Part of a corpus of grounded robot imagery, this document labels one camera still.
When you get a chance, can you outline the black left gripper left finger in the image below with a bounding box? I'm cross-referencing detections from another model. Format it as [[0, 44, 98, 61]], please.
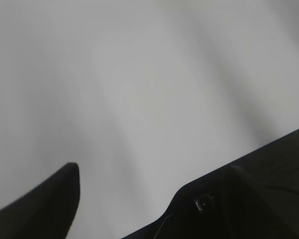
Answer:
[[0, 163, 80, 239]]

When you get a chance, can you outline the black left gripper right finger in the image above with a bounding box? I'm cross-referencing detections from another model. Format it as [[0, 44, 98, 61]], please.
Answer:
[[129, 129, 299, 239]]

